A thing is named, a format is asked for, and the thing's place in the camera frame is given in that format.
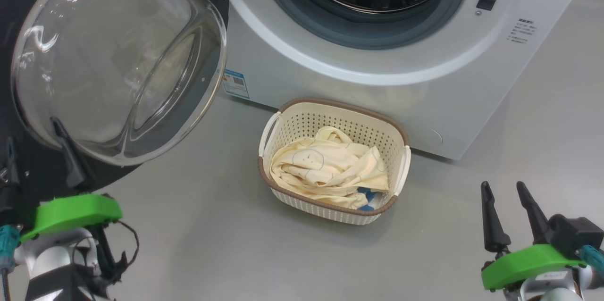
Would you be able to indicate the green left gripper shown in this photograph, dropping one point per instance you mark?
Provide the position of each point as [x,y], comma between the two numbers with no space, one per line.
[71,213]

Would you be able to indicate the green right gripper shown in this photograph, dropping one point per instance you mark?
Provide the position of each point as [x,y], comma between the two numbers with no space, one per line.
[528,265]

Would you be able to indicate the cream bear-print shirt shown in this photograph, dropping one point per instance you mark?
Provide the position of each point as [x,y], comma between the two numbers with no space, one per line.
[325,169]

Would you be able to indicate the teal right camera connector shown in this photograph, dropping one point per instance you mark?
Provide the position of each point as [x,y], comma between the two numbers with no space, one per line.
[593,258]

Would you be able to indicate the teal camera connector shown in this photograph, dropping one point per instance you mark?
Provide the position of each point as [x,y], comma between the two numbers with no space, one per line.
[593,258]
[8,244]

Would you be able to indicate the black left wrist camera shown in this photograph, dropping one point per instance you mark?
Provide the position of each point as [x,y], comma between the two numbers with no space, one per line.
[16,206]

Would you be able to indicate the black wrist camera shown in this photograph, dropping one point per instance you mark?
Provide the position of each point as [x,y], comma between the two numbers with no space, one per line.
[575,235]
[16,206]

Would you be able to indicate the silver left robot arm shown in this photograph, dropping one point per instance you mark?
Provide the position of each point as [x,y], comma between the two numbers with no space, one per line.
[52,263]

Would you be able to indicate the blue energy label sticker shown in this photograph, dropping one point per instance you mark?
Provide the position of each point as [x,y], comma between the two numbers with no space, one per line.
[235,84]

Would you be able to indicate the cream perforated laundry basket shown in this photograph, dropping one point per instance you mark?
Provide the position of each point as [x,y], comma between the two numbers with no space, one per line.
[302,121]

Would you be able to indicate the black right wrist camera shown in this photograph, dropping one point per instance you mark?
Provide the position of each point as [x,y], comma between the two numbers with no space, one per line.
[575,235]

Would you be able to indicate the white front-load washing machine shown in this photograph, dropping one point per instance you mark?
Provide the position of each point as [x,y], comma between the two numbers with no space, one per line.
[377,93]

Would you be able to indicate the teal left camera connector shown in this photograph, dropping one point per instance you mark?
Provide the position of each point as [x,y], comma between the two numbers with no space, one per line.
[8,244]

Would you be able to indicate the glass washing machine door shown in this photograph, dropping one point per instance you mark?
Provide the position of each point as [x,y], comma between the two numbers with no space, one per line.
[118,55]

